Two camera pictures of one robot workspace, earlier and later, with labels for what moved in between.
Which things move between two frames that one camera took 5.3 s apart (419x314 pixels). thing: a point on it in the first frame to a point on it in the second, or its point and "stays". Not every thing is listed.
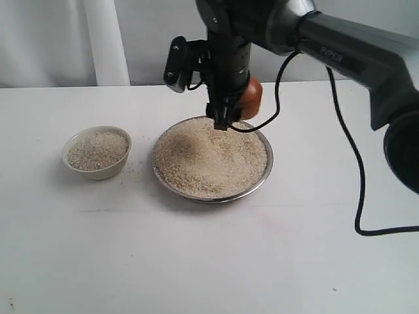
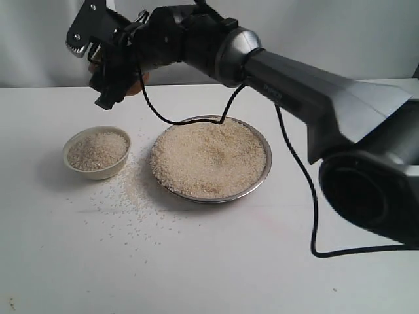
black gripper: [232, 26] to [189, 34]
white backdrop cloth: [97, 43] stays
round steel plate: [196, 162] stays
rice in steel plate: [196, 159] stays
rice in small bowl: [97, 150] stays
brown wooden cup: [251, 103] to [135, 87]
